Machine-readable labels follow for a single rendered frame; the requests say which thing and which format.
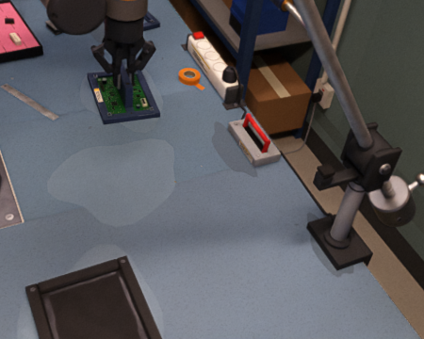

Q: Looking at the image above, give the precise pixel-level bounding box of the grey switch box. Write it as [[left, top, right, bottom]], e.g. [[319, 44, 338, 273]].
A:
[[227, 118, 283, 169]]

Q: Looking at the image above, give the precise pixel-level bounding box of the green circuit board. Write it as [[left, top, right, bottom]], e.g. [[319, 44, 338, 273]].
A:
[[96, 73, 155, 116]]

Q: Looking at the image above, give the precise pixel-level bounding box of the pink tray with black frame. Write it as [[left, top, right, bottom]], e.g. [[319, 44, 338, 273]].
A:
[[0, 0, 44, 67]]

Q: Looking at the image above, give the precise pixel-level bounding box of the grey hose with orange ring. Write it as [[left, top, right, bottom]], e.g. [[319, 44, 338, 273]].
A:
[[274, 0, 305, 26]]

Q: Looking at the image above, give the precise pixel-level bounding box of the dark bench nest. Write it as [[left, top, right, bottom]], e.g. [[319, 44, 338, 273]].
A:
[[24, 255, 164, 339]]

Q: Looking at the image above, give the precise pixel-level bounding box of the blue storage bin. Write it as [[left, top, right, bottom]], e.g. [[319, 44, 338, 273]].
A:
[[228, 0, 291, 34]]

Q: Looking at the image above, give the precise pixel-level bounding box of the white wall socket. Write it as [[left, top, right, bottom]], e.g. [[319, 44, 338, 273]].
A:
[[312, 77, 335, 110]]

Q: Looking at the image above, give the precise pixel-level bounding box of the black plug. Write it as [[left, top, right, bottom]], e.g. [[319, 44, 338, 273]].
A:
[[220, 65, 239, 85]]

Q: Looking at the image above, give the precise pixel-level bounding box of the dark lamp joint block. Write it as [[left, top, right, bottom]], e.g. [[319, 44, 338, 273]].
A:
[[312, 121, 404, 194]]

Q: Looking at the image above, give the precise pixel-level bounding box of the brown cardboard box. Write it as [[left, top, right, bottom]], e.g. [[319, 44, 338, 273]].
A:
[[244, 62, 313, 136]]

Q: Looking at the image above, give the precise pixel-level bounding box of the grey counterweight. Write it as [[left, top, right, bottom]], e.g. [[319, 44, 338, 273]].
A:
[[368, 173, 417, 228]]

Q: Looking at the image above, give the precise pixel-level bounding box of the blue shelf unit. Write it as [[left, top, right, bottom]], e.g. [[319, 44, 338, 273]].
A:
[[188, 0, 343, 139]]

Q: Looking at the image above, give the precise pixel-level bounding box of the dark power strip bracket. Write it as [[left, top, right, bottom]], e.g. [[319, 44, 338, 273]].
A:
[[222, 83, 248, 110]]

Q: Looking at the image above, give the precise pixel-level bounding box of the blue board carrier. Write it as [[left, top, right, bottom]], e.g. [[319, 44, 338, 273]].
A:
[[87, 70, 162, 125]]

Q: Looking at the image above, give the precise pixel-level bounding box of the steel ruler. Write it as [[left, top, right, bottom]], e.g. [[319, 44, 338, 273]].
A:
[[0, 83, 60, 122]]

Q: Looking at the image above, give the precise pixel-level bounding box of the thin grey cable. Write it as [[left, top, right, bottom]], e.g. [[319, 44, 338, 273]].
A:
[[280, 100, 318, 155]]

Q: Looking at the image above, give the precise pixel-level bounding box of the white power strip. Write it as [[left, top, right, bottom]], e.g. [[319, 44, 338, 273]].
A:
[[186, 31, 242, 99]]

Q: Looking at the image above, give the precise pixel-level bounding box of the blue frame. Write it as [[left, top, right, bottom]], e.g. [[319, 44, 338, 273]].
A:
[[142, 11, 162, 32]]

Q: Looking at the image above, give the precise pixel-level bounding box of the orange tape roll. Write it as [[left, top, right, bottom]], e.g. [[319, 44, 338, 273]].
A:
[[177, 67, 206, 91]]

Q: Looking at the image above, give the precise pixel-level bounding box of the grey lamp post with base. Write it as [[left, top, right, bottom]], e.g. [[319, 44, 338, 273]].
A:
[[305, 182, 375, 272]]

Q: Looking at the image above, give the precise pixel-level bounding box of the grey ball-end knob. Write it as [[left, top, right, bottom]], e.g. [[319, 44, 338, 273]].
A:
[[408, 172, 424, 194]]

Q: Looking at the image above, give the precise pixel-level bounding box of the grey base plate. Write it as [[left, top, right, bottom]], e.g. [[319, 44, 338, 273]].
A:
[[0, 126, 25, 234]]

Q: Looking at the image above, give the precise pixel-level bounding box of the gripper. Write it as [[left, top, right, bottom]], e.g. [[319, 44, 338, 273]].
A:
[[90, 14, 157, 90]]

